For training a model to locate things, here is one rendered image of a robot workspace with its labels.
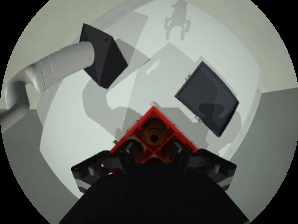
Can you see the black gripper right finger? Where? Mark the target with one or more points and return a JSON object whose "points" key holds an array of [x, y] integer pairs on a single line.
{"points": [[219, 169]]}

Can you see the brown glass bottle with cream label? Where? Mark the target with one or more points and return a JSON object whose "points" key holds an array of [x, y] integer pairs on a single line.
{"points": [[139, 147]]}

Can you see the red crate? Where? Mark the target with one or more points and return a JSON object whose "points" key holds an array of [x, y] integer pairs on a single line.
{"points": [[149, 149]]}

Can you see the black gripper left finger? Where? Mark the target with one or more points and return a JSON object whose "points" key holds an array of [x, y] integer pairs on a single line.
{"points": [[88, 171]]}

